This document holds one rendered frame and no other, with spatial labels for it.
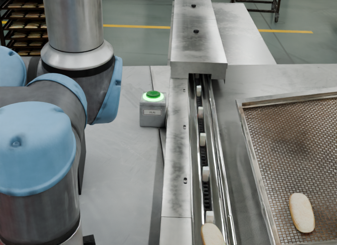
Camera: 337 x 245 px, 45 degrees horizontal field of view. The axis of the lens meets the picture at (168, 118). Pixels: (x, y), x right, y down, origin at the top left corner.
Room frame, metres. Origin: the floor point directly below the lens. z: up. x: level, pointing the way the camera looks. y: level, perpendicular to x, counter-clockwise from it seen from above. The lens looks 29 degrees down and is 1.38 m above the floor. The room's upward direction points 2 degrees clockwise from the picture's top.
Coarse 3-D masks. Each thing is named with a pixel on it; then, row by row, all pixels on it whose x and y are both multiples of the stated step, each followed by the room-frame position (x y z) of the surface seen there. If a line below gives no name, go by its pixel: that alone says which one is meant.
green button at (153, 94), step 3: (153, 90) 1.02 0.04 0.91; (147, 93) 1.00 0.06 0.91; (150, 93) 1.00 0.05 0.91; (153, 93) 1.00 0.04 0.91; (156, 93) 1.00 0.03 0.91; (159, 93) 1.00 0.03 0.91; (147, 96) 0.99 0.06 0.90; (150, 96) 0.98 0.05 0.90; (153, 96) 0.98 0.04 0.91; (156, 96) 0.99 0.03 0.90; (159, 96) 0.99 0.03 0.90
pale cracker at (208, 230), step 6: (204, 228) 0.55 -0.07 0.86; (210, 228) 0.55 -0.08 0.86; (216, 228) 0.55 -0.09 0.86; (204, 234) 0.53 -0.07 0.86; (210, 234) 0.53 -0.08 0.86; (216, 234) 0.53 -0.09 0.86; (204, 240) 0.52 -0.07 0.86; (210, 240) 0.52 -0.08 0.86; (216, 240) 0.52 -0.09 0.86; (222, 240) 0.52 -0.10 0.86
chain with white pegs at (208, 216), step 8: (200, 88) 1.13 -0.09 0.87; (200, 96) 1.13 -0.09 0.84; (200, 104) 1.07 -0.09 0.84; (200, 112) 0.99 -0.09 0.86; (200, 120) 0.98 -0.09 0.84; (200, 128) 0.94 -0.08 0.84; (200, 136) 0.85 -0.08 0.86; (200, 144) 0.85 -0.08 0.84; (200, 152) 0.82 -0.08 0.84; (208, 168) 0.71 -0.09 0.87; (208, 176) 0.71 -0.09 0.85; (208, 184) 0.70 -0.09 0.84; (208, 192) 0.67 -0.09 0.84; (208, 200) 0.65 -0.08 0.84; (208, 216) 0.57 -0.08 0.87
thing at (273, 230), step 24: (312, 96) 0.96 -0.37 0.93; (336, 96) 0.95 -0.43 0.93; (264, 120) 0.88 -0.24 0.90; (264, 144) 0.78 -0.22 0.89; (288, 144) 0.77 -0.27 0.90; (264, 168) 0.69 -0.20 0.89; (312, 168) 0.67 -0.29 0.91; (264, 192) 0.61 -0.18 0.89; (288, 192) 0.61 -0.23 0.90; (312, 192) 0.60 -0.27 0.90; (336, 216) 0.53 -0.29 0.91; (336, 240) 0.47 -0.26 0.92
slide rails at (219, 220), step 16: (192, 80) 1.22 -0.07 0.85; (192, 96) 1.10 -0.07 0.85; (208, 96) 1.11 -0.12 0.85; (192, 112) 1.00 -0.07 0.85; (208, 112) 1.00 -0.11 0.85; (192, 128) 0.92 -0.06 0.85; (208, 128) 0.92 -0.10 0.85; (192, 144) 0.84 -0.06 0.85; (208, 144) 0.84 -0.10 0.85; (192, 160) 0.77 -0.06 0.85; (208, 160) 0.77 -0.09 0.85; (192, 176) 0.71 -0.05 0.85; (224, 224) 0.57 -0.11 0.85
